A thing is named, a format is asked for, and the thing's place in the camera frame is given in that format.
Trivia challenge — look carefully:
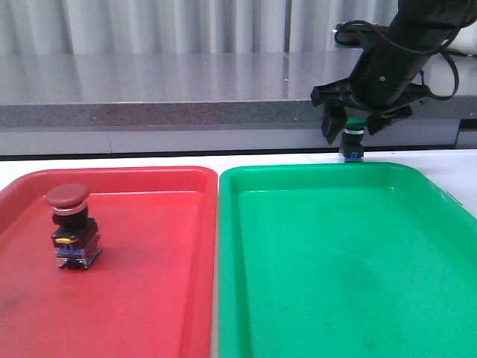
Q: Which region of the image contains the green mushroom push button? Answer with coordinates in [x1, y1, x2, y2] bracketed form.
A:
[339, 116, 367, 163]

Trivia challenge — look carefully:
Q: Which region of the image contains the green plastic tray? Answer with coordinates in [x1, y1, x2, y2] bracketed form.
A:
[218, 163, 476, 357]

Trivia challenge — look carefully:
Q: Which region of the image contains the red mushroom push button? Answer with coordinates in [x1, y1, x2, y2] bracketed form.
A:
[45, 183, 102, 269]

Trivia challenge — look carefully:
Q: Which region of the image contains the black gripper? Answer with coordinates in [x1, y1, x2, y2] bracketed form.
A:
[311, 78, 430, 145]

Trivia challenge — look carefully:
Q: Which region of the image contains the red plastic tray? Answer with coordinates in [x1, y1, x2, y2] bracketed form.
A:
[1, 166, 217, 357]

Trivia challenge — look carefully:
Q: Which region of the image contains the grey speckled stone counter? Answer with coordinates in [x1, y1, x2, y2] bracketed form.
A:
[0, 51, 477, 157]

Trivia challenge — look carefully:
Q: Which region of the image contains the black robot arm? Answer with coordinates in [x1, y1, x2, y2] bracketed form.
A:
[311, 1, 476, 143]

